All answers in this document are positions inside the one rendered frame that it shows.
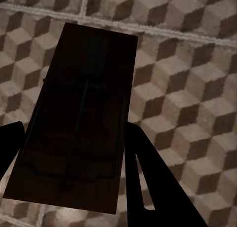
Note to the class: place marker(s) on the mousetrap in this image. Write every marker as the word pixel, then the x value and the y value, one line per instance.
pixel 72 152

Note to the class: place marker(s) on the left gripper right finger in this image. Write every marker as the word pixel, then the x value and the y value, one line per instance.
pixel 172 206

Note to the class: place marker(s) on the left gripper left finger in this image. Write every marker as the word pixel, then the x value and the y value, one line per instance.
pixel 11 138

